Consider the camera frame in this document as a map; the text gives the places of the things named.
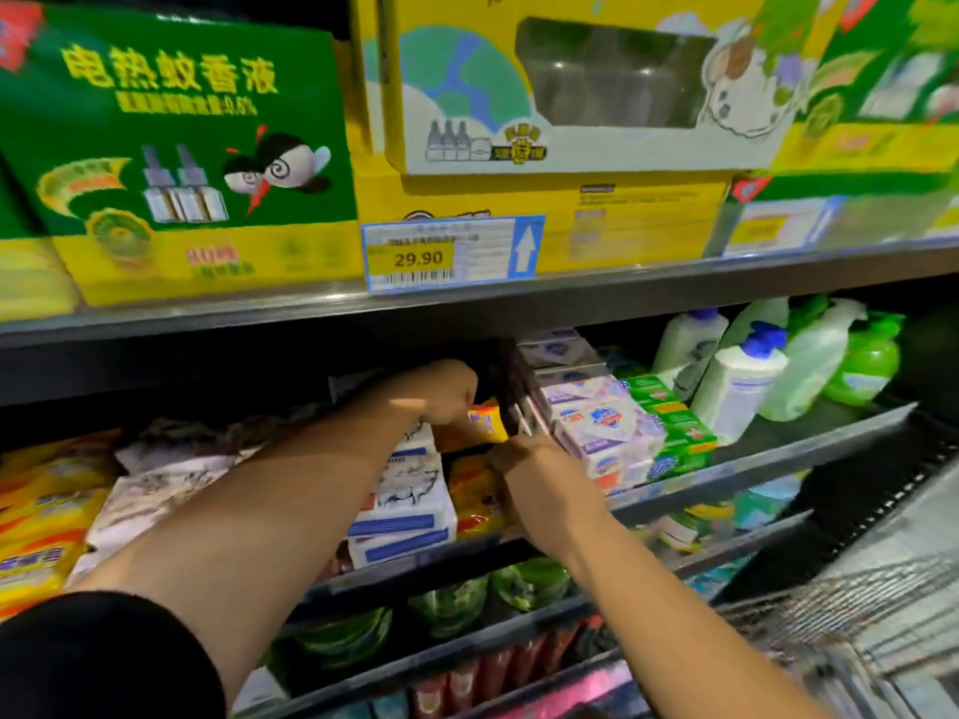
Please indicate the green white carton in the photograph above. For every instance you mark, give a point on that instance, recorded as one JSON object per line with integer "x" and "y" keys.
{"x": 258, "y": 689}

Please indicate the pink flat pack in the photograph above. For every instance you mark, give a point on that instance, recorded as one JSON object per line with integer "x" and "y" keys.
{"x": 570, "y": 692}

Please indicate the stack of white orange soap boxes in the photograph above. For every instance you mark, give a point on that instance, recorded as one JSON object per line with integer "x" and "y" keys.
{"x": 402, "y": 509}

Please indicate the person's left forearm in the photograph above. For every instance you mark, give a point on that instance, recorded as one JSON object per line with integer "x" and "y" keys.
{"x": 255, "y": 531}

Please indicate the person's left hand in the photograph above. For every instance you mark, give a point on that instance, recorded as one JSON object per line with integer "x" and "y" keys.
{"x": 427, "y": 394}

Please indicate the flat yellow box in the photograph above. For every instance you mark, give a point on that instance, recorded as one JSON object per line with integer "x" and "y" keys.
{"x": 630, "y": 217}

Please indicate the pale green hand sanitizer bottle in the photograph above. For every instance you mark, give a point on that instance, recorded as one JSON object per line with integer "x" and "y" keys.
{"x": 757, "y": 319}

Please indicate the green yellow cartoon box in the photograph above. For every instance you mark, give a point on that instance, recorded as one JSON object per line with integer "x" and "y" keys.
{"x": 884, "y": 82}

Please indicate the stack of floral soap boxes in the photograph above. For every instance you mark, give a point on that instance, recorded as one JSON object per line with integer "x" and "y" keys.
{"x": 165, "y": 494}

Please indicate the yellow soap packet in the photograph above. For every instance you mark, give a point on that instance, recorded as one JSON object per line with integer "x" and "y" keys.
{"x": 487, "y": 422}
{"x": 60, "y": 449}
{"x": 57, "y": 484}
{"x": 38, "y": 576}
{"x": 53, "y": 524}

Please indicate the large yellow box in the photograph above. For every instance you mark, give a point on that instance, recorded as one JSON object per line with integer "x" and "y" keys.
{"x": 450, "y": 82}

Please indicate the white blue price tag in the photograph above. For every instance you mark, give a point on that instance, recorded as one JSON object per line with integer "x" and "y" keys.
{"x": 779, "y": 229}
{"x": 450, "y": 254}

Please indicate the stack of green soap boxes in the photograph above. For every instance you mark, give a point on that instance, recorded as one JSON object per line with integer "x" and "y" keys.
{"x": 682, "y": 434}

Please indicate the stack of white purple soap boxes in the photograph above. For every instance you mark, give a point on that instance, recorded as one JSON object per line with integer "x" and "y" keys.
{"x": 600, "y": 427}

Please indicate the white hand sanitizer bottle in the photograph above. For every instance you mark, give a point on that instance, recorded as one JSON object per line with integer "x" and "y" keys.
{"x": 682, "y": 344}
{"x": 734, "y": 389}

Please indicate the bright green hand sanitizer bottle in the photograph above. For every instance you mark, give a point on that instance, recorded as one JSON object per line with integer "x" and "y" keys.
{"x": 866, "y": 367}

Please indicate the person's right forearm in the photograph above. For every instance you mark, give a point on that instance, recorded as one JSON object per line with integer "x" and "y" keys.
{"x": 689, "y": 629}

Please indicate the row of red tubes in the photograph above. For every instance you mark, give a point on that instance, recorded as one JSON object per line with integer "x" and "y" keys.
{"x": 495, "y": 666}

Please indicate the person's right hand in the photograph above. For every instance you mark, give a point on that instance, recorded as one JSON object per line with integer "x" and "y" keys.
{"x": 547, "y": 494}

